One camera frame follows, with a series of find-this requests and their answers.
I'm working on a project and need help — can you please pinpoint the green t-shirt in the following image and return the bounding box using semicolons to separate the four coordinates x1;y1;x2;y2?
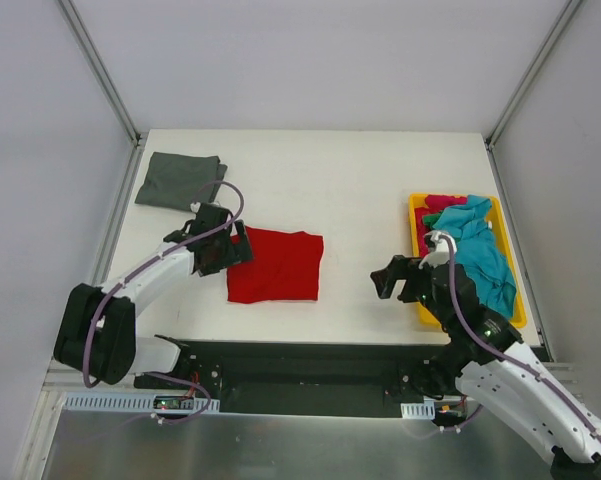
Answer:
422;212;442;228

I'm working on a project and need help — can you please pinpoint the yellow plastic bin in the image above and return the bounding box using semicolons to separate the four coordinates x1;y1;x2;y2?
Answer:
408;193;527;328

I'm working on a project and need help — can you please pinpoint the aluminium frame post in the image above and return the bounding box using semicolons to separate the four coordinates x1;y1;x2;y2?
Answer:
55;0;142;146
485;0;586;151

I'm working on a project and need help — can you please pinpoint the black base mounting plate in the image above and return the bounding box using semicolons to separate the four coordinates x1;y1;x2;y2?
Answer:
132;339;551;419

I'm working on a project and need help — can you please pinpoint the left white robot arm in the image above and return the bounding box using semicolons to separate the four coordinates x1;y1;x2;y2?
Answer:
53;203;253;389

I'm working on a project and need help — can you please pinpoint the left white cable duct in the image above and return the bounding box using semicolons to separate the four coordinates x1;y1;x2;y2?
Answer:
64;392;220;416

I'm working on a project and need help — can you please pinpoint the purple cable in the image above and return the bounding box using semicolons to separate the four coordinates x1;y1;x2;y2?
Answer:
424;234;601;466
82;180;246;429

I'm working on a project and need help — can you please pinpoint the folded grey t-shirt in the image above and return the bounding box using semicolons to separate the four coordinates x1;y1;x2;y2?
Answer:
134;152;228;212

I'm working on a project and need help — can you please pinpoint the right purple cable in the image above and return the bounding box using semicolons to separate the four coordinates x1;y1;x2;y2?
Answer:
424;234;601;466

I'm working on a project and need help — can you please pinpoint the teal t-shirt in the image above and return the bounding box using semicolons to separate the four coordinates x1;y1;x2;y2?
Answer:
431;195;517;320

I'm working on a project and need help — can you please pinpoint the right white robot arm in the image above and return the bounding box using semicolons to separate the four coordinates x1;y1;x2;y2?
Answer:
370;255;601;479

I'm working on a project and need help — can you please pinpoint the aluminium front rail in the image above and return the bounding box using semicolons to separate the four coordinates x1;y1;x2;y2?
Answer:
43;360;584;400

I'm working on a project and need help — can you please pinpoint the white cable duct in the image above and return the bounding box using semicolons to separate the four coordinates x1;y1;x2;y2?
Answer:
64;392;220;416
400;400;436;421

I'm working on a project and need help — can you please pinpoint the right white cable duct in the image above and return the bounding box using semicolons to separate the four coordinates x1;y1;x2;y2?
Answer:
400;400;436;421

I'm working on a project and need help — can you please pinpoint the right aluminium frame post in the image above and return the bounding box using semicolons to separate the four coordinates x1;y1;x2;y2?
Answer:
485;0;586;151

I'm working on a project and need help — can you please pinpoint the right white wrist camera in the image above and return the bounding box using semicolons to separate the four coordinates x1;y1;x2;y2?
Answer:
418;230;457;270

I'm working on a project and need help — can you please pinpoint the magenta t-shirt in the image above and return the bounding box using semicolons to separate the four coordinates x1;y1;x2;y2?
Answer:
413;194;468;256

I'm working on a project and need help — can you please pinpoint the red t-shirt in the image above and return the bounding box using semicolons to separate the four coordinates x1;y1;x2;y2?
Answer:
227;227;324;304

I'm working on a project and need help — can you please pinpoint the left aluminium frame post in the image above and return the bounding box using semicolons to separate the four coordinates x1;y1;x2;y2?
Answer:
55;0;142;146

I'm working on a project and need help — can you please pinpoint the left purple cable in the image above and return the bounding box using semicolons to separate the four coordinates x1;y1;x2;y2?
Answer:
82;180;246;429

